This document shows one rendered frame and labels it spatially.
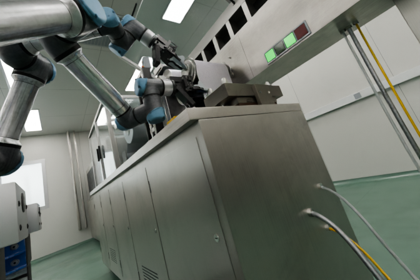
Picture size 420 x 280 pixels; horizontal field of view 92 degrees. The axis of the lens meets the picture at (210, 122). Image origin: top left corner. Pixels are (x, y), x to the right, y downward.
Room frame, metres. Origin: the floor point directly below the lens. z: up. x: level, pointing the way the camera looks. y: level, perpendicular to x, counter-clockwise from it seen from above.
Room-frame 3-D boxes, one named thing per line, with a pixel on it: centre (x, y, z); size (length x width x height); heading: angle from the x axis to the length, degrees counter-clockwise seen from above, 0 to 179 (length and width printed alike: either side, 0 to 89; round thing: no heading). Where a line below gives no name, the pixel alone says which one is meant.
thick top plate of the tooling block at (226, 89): (0.97, -0.21, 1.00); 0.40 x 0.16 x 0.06; 130
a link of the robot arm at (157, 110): (0.79, 0.22, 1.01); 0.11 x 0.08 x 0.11; 73
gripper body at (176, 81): (0.89, 0.08, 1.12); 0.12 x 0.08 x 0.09; 130
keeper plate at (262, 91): (0.91, -0.28, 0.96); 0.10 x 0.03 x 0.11; 130
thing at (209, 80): (1.04, -0.10, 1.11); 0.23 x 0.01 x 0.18; 130
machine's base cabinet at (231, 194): (1.76, 0.59, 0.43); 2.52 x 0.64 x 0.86; 40
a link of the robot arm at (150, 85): (0.78, 0.20, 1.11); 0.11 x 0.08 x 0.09; 130
